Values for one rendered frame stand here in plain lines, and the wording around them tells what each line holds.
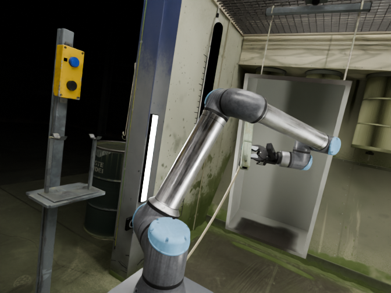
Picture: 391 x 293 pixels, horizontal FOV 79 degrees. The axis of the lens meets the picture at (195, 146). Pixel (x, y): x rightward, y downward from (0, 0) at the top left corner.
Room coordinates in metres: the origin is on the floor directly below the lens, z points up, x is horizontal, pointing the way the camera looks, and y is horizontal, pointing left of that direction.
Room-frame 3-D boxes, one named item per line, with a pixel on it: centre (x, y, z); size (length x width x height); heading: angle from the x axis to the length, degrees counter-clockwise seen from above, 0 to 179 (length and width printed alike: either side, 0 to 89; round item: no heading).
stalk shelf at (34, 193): (1.24, 0.64, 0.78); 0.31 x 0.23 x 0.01; 152
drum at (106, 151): (2.42, 0.75, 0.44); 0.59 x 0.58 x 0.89; 42
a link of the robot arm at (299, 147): (1.30, -0.59, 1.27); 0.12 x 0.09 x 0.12; 28
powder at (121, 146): (2.42, 0.75, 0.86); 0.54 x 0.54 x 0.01
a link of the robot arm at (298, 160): (1.31, -0.58, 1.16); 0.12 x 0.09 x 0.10; 86
